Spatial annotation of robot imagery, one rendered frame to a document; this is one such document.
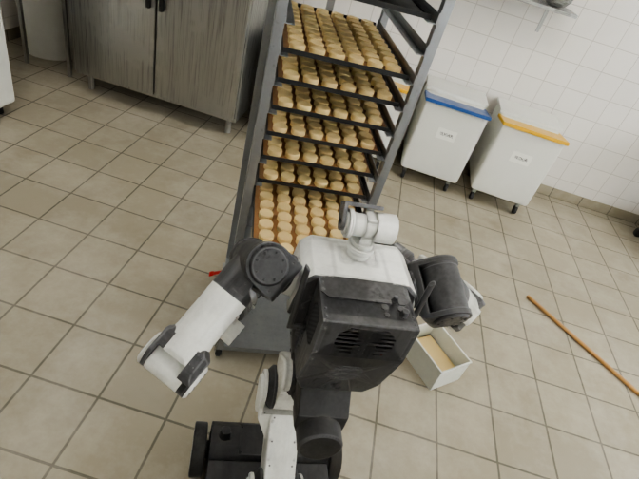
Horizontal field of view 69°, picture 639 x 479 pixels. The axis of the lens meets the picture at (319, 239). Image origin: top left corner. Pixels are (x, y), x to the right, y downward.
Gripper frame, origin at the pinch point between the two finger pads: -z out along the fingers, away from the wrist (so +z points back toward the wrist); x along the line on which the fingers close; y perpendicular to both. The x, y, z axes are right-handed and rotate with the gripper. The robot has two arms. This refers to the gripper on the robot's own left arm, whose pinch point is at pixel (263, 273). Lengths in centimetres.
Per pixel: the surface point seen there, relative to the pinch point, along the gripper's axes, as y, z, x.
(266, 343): 6, -41, -81
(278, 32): 23, -28, 59
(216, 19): 166, -214, -6
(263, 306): 20, -60, -81
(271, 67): 23, -27, 49
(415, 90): -15, -50, 51
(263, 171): 23.8, -37.6, 8.4
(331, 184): 0.6, -46.8, 9.7
